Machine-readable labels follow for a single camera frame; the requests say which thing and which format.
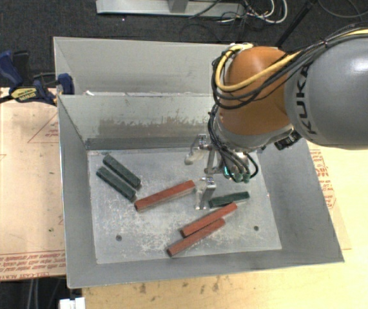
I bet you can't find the grey metal bin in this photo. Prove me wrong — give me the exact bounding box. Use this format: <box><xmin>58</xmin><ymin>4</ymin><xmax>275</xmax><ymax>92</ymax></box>
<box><xmin>53</xmin><ymin>36</ymin><xmax>345</xmax><ymax>290</ymax></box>

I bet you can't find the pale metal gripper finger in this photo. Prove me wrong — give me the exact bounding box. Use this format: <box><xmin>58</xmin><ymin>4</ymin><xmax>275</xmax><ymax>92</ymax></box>
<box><xmin>195</xmin><ymin>176</ymin><xmax>218</xmax><ymax>211</ymax></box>
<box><xmin>184</xmin><ymin>134</ymin><xmax>211</xmax><ymax>166</ymax></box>

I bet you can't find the dark green flat block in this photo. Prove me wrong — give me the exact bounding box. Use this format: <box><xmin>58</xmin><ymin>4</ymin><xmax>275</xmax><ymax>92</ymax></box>
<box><xmin>208</xmin><ymin>191</ymin><xmax>251</xmax><ymax>209</ymax></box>
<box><xmin>102</xmin><ymin>153</ymin><xmax>142</xmax><ymax>190</ymax></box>
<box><xmin>95</xmin><ymin>167</ymin><xmax>137</xmax><ymax>202</ymax></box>

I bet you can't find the red-brown flat block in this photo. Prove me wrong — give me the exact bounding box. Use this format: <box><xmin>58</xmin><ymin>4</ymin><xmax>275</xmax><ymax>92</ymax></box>
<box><xmin>179</xmin><ymin>201</ymin><xmax>238</xmax><ymax>238</ymax></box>
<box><xmin>166</xmin><ymin>218</ymin><xmax>227</xmax><ymax>258</ymax></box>
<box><xmin>134</xmin><ymin>180</ymin><xmax>197</xmax><ymax>212</ymax></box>

